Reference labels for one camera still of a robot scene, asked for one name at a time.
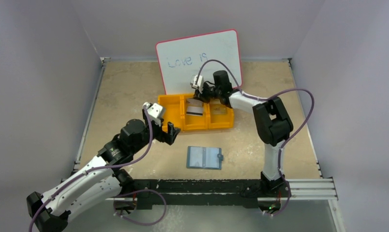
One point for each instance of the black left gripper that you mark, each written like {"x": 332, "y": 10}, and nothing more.
{"x": 160, "y": 132}

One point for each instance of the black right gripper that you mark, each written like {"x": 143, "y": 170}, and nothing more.
{"x": 201, "y": 93}

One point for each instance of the white VIP card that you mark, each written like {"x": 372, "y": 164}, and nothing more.
{"x": 194, "y": 111}

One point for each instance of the blue leather card holder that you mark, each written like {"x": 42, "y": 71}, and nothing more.
{"x": 209, "y": 158}

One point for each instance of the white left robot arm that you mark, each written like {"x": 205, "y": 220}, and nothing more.
{"x": 103, "y": 177}

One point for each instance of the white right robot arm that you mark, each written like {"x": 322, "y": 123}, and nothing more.
{"x": 272, "y": 121}

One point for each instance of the cards in right bin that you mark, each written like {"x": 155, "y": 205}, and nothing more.
{"x": 216, "y": 108}

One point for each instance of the yellow middle bin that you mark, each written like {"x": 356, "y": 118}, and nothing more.
{"x": 193, "y": 123}

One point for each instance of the yellow bin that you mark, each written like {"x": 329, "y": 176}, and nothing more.
{"x": 193, "y": 123}
{"x": 220, "y": 121}
{"x": 173, "y": 113}

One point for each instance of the yellow right bin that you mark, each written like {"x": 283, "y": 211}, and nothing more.
{"x": 220, "y": 121}

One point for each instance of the yellow left bin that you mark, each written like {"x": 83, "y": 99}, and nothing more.
{"x": 173, "y": 113}

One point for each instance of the pink framed whiteboard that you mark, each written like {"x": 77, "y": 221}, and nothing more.
{"x": 182, "y": 59}

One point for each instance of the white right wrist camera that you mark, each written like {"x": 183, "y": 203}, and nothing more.
{"x": 197, "y": 82}

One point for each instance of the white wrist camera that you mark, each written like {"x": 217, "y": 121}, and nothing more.
{"x": 155, "y": 112}
{"x": 197, "y": 82}

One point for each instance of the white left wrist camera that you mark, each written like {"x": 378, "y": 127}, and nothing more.
{"x": 155, "y": 112}

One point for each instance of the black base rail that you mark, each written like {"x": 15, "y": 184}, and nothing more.
{"x": 247, "y": 193}

